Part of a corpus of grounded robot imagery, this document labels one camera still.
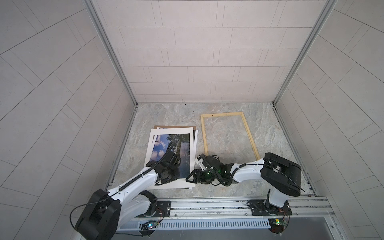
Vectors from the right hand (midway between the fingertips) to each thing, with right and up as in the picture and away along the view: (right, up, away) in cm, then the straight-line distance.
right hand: (190, 184), depth 77 cm
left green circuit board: (-17, -13, -12) cm, 25 cm away
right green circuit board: (+40, -14, -9) cm, 43 cm away
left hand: (-5, +3, +7) cm, 9 cm away
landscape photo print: (-7, +17, +17) cm, 25 cm away
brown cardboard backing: (-25, +28, +25) cm, 45 cm away
